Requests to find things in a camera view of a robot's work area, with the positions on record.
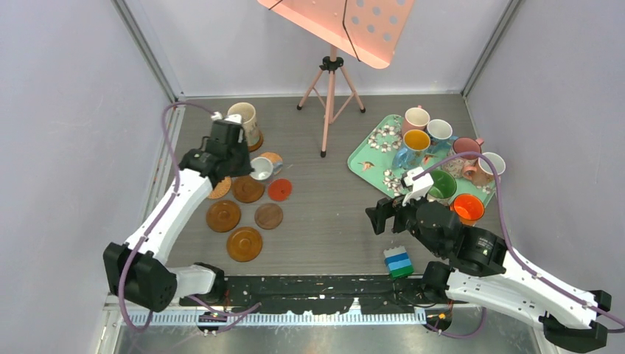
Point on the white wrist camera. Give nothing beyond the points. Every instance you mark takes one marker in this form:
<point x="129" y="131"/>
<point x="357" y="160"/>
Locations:
<point x="231" y="118"/>
<point x="417" y="182"/>

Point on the small blue patterned mug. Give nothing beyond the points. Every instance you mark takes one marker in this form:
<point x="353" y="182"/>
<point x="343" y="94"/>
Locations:
<point x="263" y="170"/>

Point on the dark walnut coaster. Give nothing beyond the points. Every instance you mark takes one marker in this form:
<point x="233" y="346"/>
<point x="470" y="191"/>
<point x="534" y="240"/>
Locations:
<point x="268" y="216"/>

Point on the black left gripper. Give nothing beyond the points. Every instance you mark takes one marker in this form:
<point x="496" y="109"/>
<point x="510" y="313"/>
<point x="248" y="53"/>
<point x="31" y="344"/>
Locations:
<point x="245" y="169"/>

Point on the red round paper coaster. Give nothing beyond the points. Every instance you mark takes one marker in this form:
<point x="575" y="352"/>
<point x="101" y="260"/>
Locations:
<point x="280" y="189"/>

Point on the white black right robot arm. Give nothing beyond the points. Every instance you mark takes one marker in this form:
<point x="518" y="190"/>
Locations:
<point x="476" y="266"/>

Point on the white inside teal mug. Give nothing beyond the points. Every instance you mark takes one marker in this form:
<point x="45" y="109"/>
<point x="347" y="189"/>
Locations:
<point x="440" y="132"/>

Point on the pink music stand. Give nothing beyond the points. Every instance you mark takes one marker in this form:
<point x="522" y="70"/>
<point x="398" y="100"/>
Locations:
<point x="369" y="31"/>

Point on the yellow inside blue mug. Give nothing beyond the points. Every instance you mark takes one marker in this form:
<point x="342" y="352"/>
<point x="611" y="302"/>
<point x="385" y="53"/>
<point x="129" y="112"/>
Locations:
<point x="415" y="144"/>

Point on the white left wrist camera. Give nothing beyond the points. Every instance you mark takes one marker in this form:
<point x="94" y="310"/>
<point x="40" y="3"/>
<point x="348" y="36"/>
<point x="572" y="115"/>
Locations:
<point x="231" y="118"/>

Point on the orange mug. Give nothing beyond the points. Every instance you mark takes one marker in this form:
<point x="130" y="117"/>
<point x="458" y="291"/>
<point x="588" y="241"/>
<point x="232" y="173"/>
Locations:
<point x="469" y="208"/>

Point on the cream shell pattern mug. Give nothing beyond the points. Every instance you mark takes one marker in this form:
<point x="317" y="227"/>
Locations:
<point x="249" y="120"/>

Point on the ridged brown coaster back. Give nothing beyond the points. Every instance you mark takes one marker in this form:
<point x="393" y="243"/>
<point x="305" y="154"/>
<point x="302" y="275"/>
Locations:
<point x="257" y="145"/>

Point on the peach mug white inside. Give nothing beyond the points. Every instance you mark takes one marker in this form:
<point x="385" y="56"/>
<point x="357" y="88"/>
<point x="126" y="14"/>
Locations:
<point x="481" y="174"/>

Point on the mint green floral tray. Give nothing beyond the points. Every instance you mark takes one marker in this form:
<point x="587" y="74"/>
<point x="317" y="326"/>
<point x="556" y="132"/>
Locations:
<point x="372" y="161"/>

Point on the blue green toy brick stack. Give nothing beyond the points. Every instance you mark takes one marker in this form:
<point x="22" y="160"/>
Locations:
<point x="398" y="262"/>

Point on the large ridged brown wooden coaster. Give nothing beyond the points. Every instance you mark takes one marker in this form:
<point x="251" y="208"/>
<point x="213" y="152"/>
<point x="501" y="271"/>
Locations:
<point x="247" y="190"/>

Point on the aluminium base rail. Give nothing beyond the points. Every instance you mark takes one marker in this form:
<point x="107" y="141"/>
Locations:
<point x="331" y="300"/>

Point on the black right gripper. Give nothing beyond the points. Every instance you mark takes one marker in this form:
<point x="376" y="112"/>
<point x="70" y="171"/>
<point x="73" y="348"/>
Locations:
<point x="384" y="208"/>

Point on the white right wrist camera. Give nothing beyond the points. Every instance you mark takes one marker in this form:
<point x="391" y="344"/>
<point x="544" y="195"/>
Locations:
<point x="417" y="182"/>

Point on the woven rattan coaster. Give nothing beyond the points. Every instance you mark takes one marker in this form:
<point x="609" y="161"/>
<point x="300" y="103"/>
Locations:
<point x="275" y="159"/>
<point x="221" y="189"/>

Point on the green inside cream mug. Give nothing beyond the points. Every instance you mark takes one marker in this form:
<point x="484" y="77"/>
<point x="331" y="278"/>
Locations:
<point x="444" y="187"/>

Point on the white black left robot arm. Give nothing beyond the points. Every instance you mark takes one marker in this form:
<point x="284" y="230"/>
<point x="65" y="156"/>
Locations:
<point x="136" y="270"/>

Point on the pink white inside mug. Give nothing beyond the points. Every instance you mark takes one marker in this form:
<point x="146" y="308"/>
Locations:
<point x="415" y="118"/>

